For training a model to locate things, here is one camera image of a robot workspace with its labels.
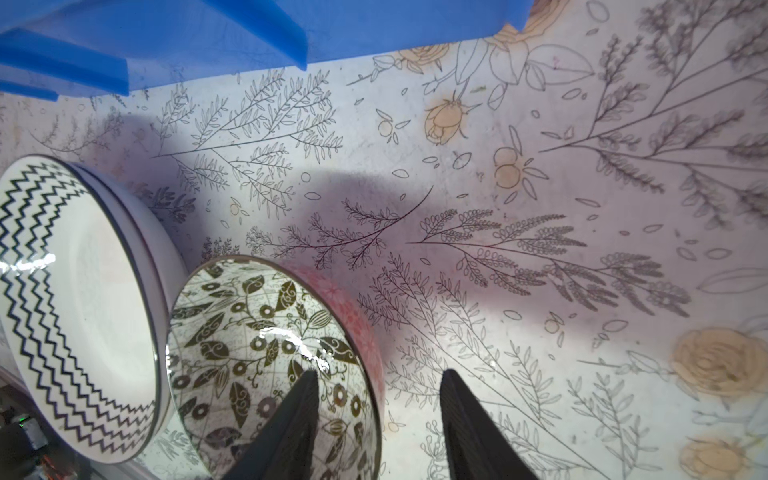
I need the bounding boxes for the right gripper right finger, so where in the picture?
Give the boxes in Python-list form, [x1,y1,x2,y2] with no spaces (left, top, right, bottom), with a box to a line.
[439,369,536,480]

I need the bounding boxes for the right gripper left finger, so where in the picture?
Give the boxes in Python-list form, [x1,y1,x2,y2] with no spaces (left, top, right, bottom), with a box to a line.
[224,370,319,480]

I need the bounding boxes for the blue plastic bin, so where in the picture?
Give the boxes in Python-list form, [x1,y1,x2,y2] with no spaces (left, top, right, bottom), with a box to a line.
[1,1,533,101]

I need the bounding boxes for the white plate with patterned rim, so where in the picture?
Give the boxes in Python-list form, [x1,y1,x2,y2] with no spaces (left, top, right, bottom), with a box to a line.
[1,155,187,464]

